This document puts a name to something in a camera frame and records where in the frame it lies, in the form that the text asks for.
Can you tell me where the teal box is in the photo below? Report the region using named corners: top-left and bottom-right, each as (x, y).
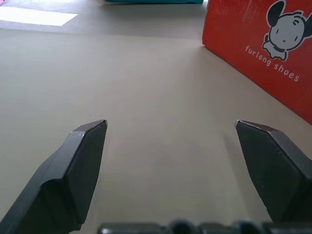
top-left (105, 0), bottom-right (203, 5)

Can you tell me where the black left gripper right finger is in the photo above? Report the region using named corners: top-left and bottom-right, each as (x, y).
top-left (234, 119), bottom-right (312, 223)

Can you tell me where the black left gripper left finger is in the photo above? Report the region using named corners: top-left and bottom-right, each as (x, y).
top-left (0, 119), bottom-right (109, 234)

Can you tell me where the red shoe box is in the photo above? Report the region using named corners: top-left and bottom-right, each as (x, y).
top-left (201, 0), bottom-right (312, 125)

